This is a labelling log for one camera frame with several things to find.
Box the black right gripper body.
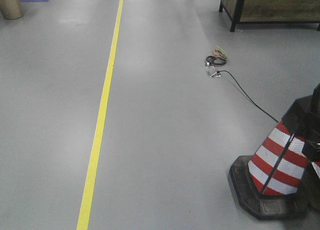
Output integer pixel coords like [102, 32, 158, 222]
[302, 84, 320, 162]

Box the right red white traffic cone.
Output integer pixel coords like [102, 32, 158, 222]
[305, 162, 320, 214]

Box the red white traffic cone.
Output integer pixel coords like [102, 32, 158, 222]
[305, 162, 320, 214]
[229, 95, 312, 220]

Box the left red white traffic cone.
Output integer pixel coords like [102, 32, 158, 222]
[229, 95, 312, 220]

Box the silver floor socket plate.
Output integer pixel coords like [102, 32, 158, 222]
[205, 62, 221, 78]

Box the wooden black framed cabinet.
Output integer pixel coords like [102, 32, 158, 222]
[218, 0, 320, 32]

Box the cardboard tube roll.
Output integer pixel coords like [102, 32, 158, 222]
[0, 0, 24, 20]

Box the black floor cable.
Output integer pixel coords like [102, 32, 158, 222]
[216, 69, 280, 123]

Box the coiled coloured wire bundle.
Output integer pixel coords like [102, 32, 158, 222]
[205, 45, 229, 66]

